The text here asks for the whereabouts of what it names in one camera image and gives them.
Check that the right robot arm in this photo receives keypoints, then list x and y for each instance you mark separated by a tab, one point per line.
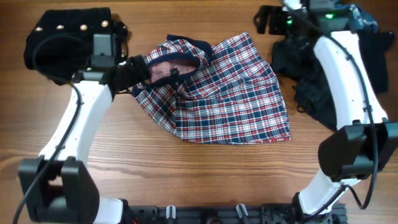
335	53

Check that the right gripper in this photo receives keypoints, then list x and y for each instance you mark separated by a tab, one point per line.
265	18

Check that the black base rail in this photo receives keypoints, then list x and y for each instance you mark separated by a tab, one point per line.
217	214

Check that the red blue plaid garment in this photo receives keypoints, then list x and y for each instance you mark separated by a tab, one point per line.
225	93

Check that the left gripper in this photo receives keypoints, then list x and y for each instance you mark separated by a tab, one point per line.
139	68

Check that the black knit garment with buttons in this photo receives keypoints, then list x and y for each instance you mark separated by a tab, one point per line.
62	41

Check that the blue patterned garment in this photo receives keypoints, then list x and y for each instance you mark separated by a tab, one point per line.
358	18

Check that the black mesh garment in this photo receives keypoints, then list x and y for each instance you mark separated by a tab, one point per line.
295	59

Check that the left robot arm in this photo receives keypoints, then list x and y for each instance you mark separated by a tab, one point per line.
57	186

